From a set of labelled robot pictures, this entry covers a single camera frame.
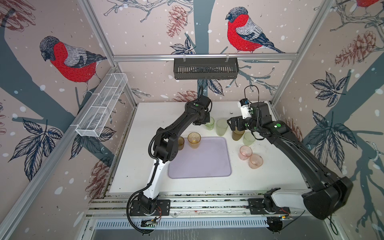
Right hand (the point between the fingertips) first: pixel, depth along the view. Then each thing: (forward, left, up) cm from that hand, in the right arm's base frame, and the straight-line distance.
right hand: (233, 120), depth 77 cm
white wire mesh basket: (-8, +70, +6) cm, 71 cm away
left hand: (+10, +14, -13) cm, 22 cm away
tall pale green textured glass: (+8, +4, -15) cm, 18 cm away
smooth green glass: (+9, +12, -16) cm, 22 cm away
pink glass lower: (-11, -16, -26) cm, 32 cm away
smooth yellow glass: (+2, +22, -22) cm, 31 cm away
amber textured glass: (-2, +30, -21) cm, 37 cm away
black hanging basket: (+44, +15, +4) cm, 47 cm away
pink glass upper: (-5, -10, -26) cm, 28 cm away
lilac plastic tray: (-9, +17, -25) cm, 32 cm away
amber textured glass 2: (+4, -6, -21) cm, 22 cm away
